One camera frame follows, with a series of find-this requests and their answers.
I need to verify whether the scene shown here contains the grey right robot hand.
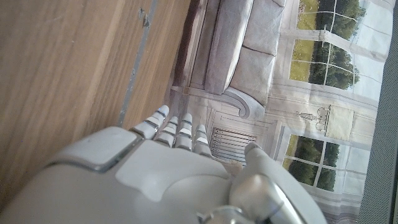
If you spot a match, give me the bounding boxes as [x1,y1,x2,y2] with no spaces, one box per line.
[0,105,329,224]

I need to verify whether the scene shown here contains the grey tape outline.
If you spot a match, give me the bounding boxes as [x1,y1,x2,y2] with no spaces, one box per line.
[116,0,159,127]

